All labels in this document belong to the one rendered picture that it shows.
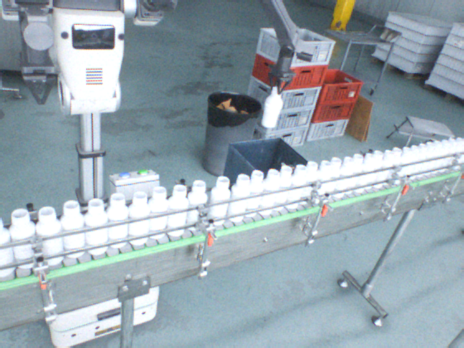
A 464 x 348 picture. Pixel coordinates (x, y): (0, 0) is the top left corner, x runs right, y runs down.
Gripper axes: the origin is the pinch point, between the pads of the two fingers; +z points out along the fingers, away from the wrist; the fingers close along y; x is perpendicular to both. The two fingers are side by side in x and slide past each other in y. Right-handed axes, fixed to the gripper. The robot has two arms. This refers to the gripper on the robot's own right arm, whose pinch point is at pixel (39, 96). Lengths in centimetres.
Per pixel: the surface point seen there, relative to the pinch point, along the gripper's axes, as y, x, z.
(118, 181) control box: 1.9, 19.4, 27.6
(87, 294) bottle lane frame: 21, 6, 52
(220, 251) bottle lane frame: 21, 49, 49
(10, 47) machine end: -363, 6, 103
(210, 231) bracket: 27, 39, 32
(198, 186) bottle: 13.6, 40.6, 25.0
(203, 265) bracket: 27, 39, 46
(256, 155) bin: -37, 103, 54
